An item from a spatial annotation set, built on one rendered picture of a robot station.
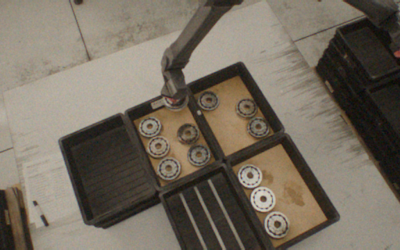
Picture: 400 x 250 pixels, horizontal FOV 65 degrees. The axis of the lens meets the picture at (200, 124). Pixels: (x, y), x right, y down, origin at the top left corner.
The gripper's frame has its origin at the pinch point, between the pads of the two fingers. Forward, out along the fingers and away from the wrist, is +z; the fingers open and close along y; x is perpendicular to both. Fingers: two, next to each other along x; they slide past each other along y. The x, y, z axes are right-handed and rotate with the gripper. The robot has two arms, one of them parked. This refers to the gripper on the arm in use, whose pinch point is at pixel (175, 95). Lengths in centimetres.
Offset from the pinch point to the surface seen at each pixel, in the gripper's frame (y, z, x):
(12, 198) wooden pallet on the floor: -62, 89, 100
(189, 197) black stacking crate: -33.4, 22.7, -16.5
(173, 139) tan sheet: -10.9, 22.2, -0.9
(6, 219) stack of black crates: -74, 84, 93
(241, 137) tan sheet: -0.3, 22.8, -29.8
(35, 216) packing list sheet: -63, 34, 49
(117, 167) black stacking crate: -31.3, 22.0, 18.4
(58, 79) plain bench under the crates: 5, 34, 75
